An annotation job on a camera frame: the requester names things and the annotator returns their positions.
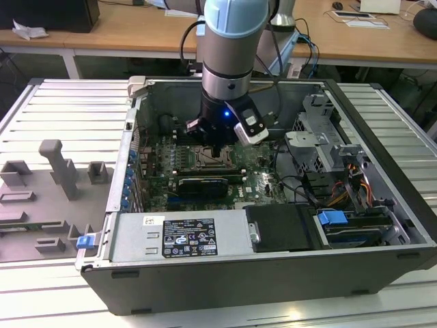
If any metal socket cover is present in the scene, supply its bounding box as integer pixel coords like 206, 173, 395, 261
193, 146, 229, 169

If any CPU socket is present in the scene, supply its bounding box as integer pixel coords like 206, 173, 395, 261
191, 145, 236, 170

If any black RAM slot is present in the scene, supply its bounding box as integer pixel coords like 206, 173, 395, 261
177, 169, 245, 176
177, 163, 240, 171

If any graphics card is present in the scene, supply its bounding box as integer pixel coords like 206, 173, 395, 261
177, 176, 229, 199

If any green motherboard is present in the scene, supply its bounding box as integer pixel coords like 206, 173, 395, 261
136, 131, 291, 213

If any pale blue teach pendant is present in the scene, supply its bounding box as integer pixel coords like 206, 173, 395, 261
269, 32, 298, 77

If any black plastic shroud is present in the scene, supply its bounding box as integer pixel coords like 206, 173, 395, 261
245, 203, 324, 254

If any wooden desk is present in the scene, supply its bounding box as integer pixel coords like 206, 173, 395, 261
0, 0, 437, 81

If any silver power supply unit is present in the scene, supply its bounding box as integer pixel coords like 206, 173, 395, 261
109, 210, 255, 264

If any hard disk in blue carrier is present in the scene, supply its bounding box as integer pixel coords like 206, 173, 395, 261
315, 210, 393, 247

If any open black PC case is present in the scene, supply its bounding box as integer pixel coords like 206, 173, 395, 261
74, 74, 437, 317

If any white paper sheet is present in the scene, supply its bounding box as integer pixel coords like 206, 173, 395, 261
346, 18, 390, 31

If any grey parts rack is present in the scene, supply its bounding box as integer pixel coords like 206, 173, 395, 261
0, 138, 115, 264

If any black box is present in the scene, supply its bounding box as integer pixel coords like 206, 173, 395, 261
0, 0, 100, 33

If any white box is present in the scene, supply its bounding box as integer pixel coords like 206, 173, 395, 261
360, 0, 400, 14

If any crumpled white paper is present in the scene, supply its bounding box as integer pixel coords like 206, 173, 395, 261
12, 18, 48, 41

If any black round speaker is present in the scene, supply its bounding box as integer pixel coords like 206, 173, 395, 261
412, 8, 437, 37

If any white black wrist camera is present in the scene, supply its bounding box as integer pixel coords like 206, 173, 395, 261
234, 108, 270, 147

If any grey case handle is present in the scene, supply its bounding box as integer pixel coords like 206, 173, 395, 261
126, 75, 153, 98

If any yellow power wire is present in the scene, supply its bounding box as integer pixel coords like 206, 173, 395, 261
326, 191, 350, 208

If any orange power wire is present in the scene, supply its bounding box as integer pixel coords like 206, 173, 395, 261
360, 180, 372, 204

